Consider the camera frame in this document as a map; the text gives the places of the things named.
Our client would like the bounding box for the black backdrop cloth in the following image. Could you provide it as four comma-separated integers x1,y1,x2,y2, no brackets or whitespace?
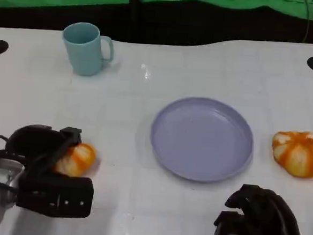
0,0,313,57

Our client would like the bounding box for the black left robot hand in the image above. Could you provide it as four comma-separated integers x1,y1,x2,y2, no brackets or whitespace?
3,122,83,177

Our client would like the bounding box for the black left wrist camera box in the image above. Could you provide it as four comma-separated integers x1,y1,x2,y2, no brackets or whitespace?
16,170,96,221

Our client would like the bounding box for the pale green mug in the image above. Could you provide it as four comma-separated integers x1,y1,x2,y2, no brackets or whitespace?
59,21,117,78

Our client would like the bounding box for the lilac plate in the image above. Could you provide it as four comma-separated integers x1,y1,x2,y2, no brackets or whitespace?
146,93,258,187

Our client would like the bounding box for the orange white toy bread roll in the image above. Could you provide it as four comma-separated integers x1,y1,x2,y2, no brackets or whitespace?
269,128,313,180
52,141,98,179

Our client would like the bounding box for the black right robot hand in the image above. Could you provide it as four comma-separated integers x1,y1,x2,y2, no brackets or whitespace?
212,181,307,235

